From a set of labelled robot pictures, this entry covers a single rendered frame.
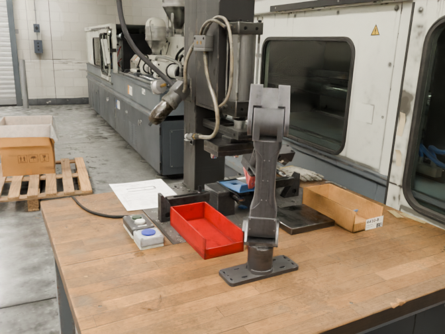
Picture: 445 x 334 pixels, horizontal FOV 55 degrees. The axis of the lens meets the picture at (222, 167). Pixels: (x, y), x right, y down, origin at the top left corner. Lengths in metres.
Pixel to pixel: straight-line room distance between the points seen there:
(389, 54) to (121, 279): 1.25
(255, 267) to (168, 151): 3.58
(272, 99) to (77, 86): 9.63
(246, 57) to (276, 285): 0.69
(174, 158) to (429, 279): 3.67
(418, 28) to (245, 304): 1.08
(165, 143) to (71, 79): 6.20
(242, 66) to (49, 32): 9.22
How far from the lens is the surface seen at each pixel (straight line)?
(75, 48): 10.48
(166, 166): 4.61
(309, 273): 1.13
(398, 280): 1.17
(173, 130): 4.53
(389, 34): 1.78
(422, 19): 1.62
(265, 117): 0.94
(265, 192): 1.00
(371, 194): 1.82
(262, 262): 1.06
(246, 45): 1.35
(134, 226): 1.27
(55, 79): 10.48
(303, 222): 1.37
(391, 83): 1.75
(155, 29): 5.78
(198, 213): 1.38
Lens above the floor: 1.45
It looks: 16 degrees down
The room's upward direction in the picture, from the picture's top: 2 degrees clockwise
